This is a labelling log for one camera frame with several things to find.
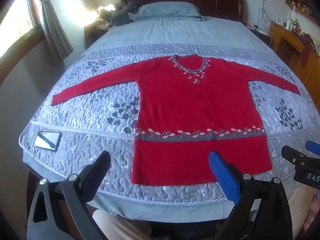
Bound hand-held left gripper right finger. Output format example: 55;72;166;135
208;151;293;240

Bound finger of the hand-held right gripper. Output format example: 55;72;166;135
305;140;320;157
281;145;308;167

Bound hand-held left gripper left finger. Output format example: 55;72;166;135
27;151;112;240

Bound red knit sweater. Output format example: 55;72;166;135
52;54;301;187

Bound pile of dark clothes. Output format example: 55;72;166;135
97;4;140;28

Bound person's right hand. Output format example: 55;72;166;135
304;189;320;230

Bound smartphone with reflective screen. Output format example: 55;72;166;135
34;131;62;152

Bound person's beige pants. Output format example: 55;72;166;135
92;180;315;240

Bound dark red hanging cloth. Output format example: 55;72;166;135
300;34;318;67

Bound light wooden desk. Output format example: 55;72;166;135
269;21;320;100

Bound white bottle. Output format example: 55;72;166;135
286;10;294;30

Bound dark wooden nightstand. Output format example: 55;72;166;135
84;22;110;50

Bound grey curtain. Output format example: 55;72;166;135
32;0;74;62

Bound light blue bed sheet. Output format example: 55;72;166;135
22;16;295;224

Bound wooden framed window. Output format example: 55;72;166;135
0;0;43;80

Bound light blue pillow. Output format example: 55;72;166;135
128;2;204;22

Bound white wall cables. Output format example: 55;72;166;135
257;0;272;24

